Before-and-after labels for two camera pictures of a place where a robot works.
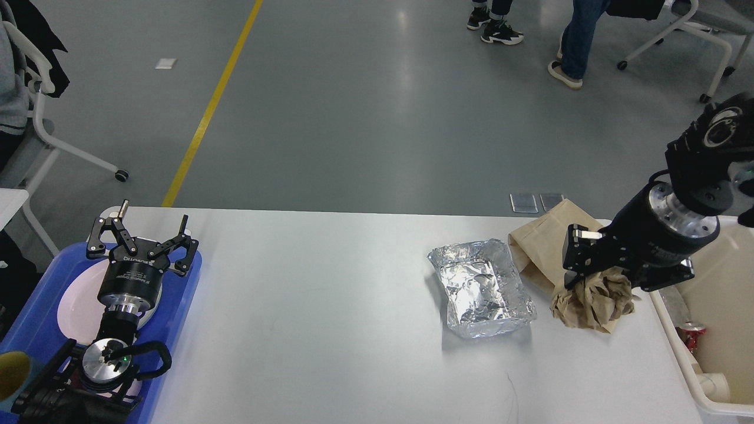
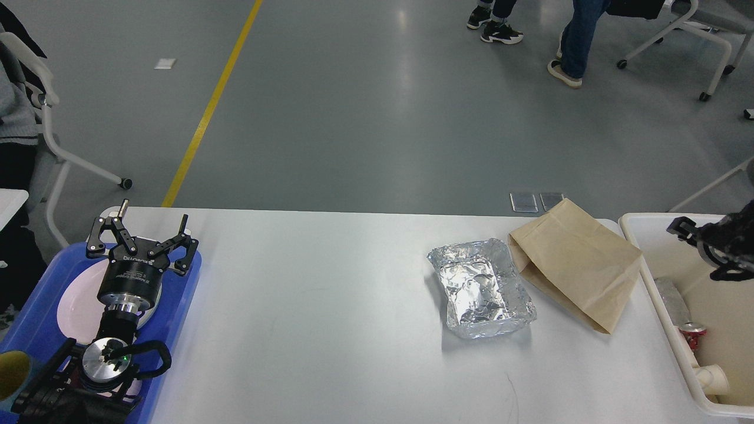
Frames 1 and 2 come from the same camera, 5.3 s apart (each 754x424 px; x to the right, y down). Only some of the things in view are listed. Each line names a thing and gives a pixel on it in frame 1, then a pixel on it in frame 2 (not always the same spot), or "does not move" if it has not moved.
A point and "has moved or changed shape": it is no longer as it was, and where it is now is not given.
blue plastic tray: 33,329 does not move
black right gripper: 654,230 -> 731,239
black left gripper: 134,279 does not move
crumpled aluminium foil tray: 483,294 does not move
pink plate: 80,313 does not move
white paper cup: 716,386 has moved or changed shape
